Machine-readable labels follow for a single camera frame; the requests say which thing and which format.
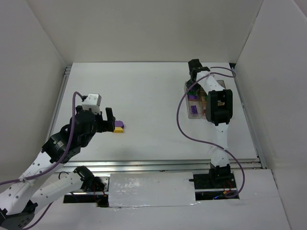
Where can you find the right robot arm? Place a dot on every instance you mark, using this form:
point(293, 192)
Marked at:
point(220, 170)

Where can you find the white tape sheet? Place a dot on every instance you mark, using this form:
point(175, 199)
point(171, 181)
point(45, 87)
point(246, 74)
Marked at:
point(151, 190)

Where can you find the purple lego brick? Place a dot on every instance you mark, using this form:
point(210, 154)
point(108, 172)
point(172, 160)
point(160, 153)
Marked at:
point(193, 109)
point(192, 97)

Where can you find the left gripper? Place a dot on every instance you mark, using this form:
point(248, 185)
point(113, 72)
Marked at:
point(105, 122)

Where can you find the yellow curved lego piece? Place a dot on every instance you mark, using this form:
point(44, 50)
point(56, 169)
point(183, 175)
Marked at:
point(118, 130)

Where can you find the clear divided container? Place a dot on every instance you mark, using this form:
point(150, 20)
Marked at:
point(199, 103)

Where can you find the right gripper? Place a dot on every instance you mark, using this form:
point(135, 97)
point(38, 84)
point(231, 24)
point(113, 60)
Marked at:
point(195, 69)

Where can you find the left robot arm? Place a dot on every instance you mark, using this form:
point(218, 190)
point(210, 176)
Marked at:
point(27, 195)

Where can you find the purple round lego piece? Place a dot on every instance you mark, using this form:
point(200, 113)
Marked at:
point(119, 123)

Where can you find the aluminium rail frame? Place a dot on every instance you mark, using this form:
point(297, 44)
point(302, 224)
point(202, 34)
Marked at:
point(147, 96)

